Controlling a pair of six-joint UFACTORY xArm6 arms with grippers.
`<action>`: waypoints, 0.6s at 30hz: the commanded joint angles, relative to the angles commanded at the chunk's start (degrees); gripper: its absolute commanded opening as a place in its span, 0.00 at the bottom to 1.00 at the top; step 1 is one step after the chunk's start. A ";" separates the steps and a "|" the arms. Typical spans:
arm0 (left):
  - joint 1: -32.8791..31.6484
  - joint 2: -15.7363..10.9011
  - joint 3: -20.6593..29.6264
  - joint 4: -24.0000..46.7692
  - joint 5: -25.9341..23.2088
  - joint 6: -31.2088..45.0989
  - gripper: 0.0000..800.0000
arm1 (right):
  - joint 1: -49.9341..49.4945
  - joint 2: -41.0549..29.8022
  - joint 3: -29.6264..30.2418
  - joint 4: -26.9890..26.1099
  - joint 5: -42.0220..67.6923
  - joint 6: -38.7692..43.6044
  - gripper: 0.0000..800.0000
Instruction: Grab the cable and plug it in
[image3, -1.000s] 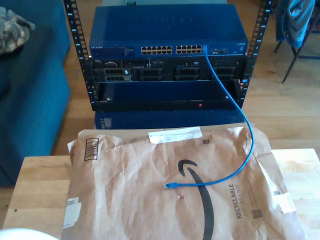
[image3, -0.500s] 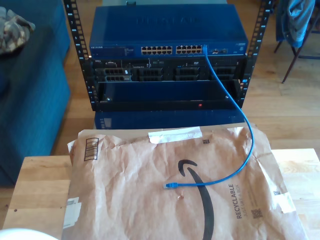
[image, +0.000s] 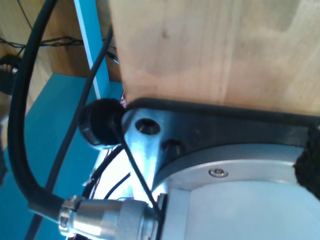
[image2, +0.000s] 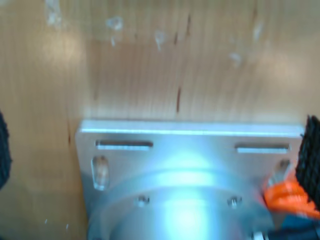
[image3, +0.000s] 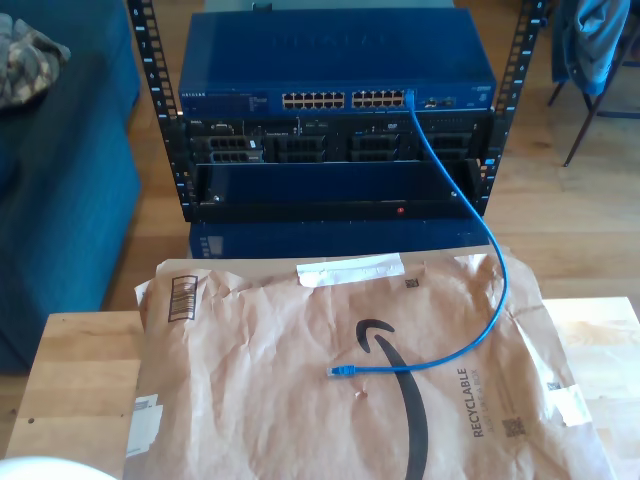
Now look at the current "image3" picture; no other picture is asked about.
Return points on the blue equipment chassis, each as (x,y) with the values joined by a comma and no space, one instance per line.
(300,240)

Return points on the black rack server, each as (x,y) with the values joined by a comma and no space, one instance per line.
(300,145)

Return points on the brown paper mailing envelope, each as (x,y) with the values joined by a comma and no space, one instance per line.
(250,390)

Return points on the dark blue sofa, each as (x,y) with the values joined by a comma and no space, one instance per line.
(60,200)

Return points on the black metal chair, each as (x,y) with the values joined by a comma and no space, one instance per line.
(582,130)

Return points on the blue jacket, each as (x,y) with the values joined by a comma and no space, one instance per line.
(595,45)

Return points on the camouflage cloth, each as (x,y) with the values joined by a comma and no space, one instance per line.
(25,65)

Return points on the blue network switch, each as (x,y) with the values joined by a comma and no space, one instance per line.
(325,55)

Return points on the black server rack frame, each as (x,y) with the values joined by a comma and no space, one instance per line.
(152,60)

